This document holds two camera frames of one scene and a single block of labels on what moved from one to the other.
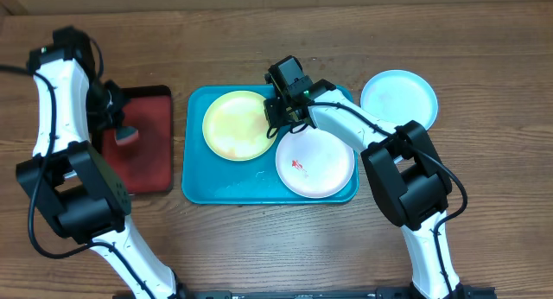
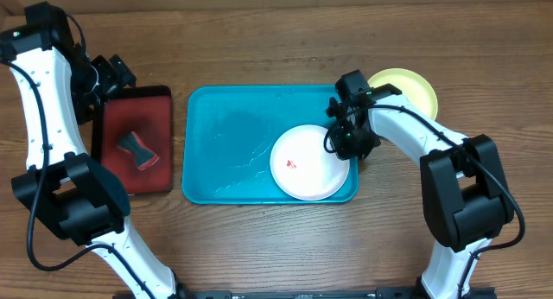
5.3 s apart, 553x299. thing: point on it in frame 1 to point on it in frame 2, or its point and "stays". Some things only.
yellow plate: [235, 126] to [410, 85]
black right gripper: [277, 109] to [340, 139]
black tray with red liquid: [147, 164] stays
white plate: [314, 163] stays
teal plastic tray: [209, 179] stays
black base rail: [356, 293] stays
